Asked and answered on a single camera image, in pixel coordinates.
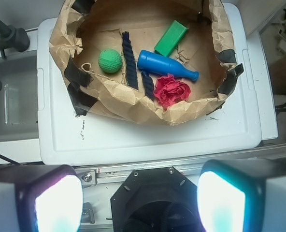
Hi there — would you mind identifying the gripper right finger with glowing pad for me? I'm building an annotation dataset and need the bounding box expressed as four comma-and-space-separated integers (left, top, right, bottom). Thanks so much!
197, 158, 286, 232

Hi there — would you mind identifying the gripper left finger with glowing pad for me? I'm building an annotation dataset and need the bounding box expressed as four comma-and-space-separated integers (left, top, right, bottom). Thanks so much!
0, 165, 83, 232

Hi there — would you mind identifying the green rectangular block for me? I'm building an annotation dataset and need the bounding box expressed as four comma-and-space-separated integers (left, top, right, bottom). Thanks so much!
154, 20, 188, 57

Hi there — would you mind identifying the clear plastic bin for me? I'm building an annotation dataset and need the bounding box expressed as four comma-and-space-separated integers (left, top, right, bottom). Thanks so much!
0, 51, 39, 142

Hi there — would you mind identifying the red crumpled paper flower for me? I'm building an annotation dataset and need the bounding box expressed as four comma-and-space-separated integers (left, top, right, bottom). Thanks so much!
153, 74, 191, 109

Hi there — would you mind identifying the green dimpled ball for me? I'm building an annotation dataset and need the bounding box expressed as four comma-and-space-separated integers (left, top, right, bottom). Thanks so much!
98, 49, 122, 73

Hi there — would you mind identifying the blue plastic bottle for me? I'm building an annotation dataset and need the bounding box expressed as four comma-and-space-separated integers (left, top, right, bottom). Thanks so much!
137, 50, 199, 82

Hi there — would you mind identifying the brown paper bag tray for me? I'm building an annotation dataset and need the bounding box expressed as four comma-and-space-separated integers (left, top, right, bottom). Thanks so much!
49, 0, 243, 126

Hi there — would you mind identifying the metal corner bracket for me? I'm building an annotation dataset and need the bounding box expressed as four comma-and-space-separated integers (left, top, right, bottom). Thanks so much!
81, 202, 95, 224

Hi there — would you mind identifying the black octagonal mount plate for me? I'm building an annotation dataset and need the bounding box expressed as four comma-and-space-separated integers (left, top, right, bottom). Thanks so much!
110, 167, 205, 232

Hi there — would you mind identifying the short dark blue rope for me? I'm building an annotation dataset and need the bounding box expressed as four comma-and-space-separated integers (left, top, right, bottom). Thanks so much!
141, 71, 156, 102

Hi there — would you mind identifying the long dark blue rope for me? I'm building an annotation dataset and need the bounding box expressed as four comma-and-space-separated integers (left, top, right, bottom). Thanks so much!
122, 31, 139, 90

